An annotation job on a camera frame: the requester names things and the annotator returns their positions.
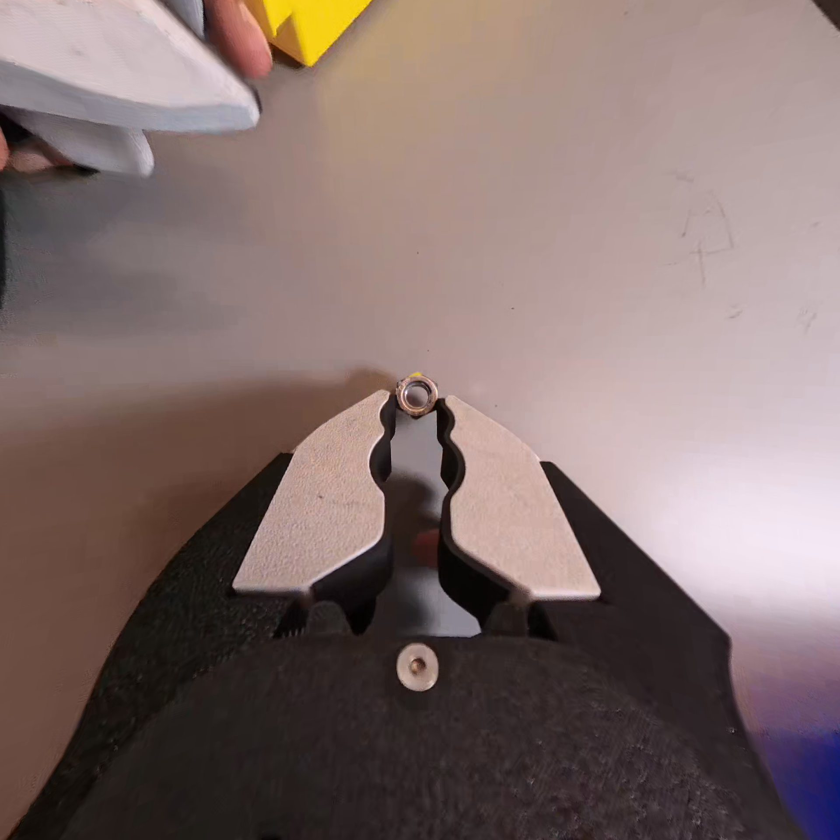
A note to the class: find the silver hex nut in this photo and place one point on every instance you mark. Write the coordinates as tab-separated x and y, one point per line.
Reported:
417	395

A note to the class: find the yellow plastic bin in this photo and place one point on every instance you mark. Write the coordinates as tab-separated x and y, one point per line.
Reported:
308	26

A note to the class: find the blue plastic bin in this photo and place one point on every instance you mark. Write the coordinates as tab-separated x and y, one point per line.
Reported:
810	781

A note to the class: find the person's right hand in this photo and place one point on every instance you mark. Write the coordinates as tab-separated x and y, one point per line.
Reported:
428	548

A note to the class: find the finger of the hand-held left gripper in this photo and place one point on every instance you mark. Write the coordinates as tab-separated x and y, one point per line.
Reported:
124	72
98	148

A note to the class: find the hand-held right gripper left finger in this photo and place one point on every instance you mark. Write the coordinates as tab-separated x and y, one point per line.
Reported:
328	505

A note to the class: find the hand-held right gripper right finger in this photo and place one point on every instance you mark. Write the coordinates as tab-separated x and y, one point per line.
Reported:
512	518

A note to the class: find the person's left hand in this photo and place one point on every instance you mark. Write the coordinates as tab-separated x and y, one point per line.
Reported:
239	39

